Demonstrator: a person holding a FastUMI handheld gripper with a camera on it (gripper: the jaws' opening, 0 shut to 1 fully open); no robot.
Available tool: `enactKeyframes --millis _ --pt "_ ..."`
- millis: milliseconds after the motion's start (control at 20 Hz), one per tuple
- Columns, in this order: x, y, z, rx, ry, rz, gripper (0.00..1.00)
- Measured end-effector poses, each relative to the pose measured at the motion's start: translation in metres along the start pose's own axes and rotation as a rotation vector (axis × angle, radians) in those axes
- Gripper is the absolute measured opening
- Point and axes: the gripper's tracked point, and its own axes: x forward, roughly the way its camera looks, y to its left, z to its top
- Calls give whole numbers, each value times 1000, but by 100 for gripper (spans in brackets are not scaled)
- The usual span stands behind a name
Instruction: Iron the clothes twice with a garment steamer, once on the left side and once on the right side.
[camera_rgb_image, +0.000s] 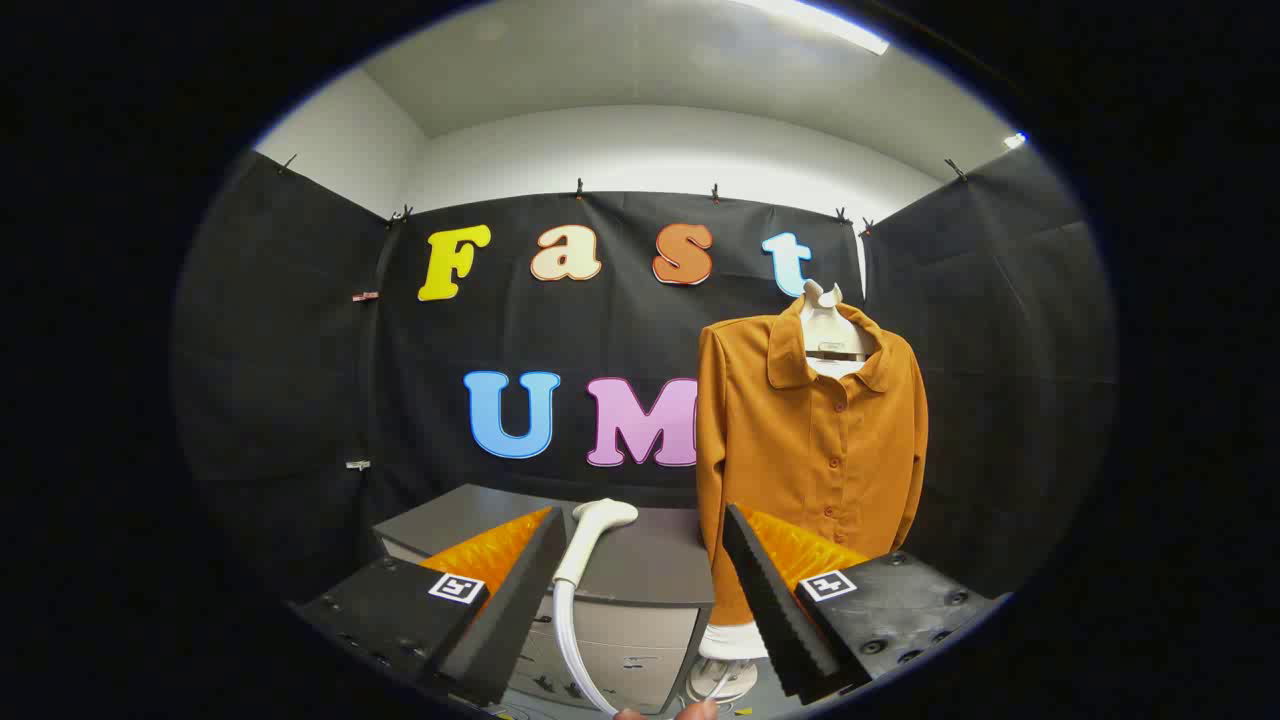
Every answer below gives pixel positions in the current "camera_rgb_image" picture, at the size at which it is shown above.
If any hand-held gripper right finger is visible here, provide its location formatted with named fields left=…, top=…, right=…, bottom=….
left=721, top=502, right=1002, bottom=704

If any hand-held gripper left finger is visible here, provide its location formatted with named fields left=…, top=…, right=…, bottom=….
left=290, top=505, right=569, bottom=709

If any white garment steamer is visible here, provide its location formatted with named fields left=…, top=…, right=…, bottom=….
left=552, top=498, right=641, bottom=716

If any orange button-up shirt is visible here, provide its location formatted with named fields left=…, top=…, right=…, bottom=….
left=695, top=295, right=931, bottom=629

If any white clothes hanger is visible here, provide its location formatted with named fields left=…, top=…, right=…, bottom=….
left=800, top=280, right=871, bottom=379

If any white round stand base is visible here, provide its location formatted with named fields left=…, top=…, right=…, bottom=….
left=688, top=622, right=771, bottom=703

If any grey cabinet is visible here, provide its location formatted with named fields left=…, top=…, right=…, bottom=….
left=372, top=483, right=716, bottom=713

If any long ceiling light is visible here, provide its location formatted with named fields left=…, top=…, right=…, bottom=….
left=735, top=0, right=891, bottom=56

